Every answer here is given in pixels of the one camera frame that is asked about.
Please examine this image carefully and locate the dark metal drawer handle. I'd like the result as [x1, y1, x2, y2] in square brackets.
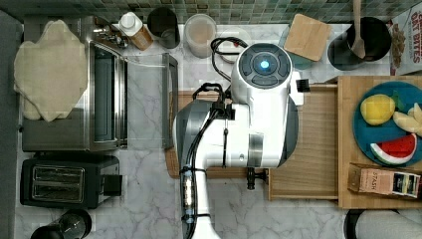
[246, 167, 267, 190]

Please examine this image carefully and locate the wooden drawer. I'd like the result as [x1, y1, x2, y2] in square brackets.
[267, 84, 338, 200]

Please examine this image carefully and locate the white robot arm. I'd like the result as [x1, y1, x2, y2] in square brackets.
[173, 43, 299, 239]

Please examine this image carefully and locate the wooden cutting board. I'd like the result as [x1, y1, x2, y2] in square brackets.
[164, 90, 269, 180]

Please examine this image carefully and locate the stainless toaster oven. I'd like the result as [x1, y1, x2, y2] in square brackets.
[21, 16, 178, 152]

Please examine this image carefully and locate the translucent plastic container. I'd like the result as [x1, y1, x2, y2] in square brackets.
[184, 14, 217, 59]

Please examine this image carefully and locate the dark grey cup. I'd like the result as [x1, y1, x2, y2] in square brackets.
[147, 7, 180, 49]

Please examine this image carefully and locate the jar with wooden lid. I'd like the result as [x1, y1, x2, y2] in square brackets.
[279, 14, 331, 70]

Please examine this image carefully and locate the white cap sauce bottle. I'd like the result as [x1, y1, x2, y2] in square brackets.
[118, 12, 153, 51]

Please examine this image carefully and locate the wooden spoon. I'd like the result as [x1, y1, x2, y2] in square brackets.
[351, 0, 365, 59]

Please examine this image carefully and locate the yellow lemon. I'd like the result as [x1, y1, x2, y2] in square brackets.
[360, 94, 395, 125]

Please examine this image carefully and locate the beige cloth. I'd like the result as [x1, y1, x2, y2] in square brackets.
[14, 20, 88, 122]

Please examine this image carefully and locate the Stash tea box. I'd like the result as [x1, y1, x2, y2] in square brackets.
[347, 163, 421, 200]

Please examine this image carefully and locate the black toaster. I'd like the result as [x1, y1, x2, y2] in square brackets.
[20, 154, 122, 209]

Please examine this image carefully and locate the black utensil pot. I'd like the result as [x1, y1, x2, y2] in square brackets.
[327, 17, 392, 71]

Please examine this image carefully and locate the watermelon slice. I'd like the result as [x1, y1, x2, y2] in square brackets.
[370, 133, 417, 165]

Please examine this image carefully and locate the blue plate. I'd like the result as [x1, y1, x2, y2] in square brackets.
[351, 81, 422, 166]

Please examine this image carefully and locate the oat bites cereal box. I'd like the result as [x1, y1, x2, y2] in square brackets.
[388, 3, 422, 76]

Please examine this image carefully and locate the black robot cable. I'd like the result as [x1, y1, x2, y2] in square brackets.
[178, 36, 250, 239]

